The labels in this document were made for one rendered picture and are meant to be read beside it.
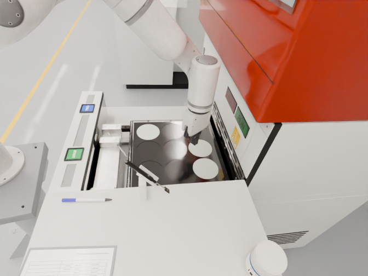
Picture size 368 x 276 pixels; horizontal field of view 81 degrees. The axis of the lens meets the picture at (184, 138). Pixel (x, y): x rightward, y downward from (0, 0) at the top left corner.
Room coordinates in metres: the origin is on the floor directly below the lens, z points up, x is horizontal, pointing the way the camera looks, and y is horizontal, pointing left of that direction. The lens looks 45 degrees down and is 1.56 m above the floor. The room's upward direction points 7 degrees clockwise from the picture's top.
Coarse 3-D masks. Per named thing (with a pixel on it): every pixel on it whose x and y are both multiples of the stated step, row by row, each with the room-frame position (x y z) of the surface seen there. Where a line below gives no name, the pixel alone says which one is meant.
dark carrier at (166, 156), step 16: (160, 128) 0.71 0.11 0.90; (176, 128) 0.73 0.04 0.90; (208, 128) 0.75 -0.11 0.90; (144, 144) 0.60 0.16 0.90; (160, 144) 0.61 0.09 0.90; (176, 144) 0.63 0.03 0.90; (144, 160) 0.52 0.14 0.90; (160, 160) 0.53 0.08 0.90; (176, 160) 0.54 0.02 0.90; (192, 160) 0.55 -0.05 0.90; (160, 176) 0.45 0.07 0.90; (176, 176) 0.46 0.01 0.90; (192, 176) 0.47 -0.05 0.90
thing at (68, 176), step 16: (80, 96) 0.79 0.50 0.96; (96, 96) 0.81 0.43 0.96; (96, 112) 0.70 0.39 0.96; (80, 128) 0.59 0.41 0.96; (64, 144) 0.50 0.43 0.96; (80, 144) 0.51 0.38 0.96; (80, 160) 0.44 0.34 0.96; (64, 176) 0.37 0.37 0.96; (80, 176) 0.37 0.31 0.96; (48, 192) 0.31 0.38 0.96
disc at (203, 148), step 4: (200, 140) 0.67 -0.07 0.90; (192, 144) 0.64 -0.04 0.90; (200, 144) 0.64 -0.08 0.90; (204, 144) 0.65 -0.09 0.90; (208, 144) 0.65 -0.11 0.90; (192, 148) 0.61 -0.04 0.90; (196, 148) 0.62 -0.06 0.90; (200, 148) 0.62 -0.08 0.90; (204, 148) 0.62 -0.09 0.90; (208, 148) 0.62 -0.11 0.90; (192, 152) 0.59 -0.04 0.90; (196, 152) 0.59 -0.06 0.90; (200, 152) 0.60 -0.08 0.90; (204, 152) 0.60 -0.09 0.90; (208, 152) 0.60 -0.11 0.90; (200, 156) 0.58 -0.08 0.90; (204, 156) 0.58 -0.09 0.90
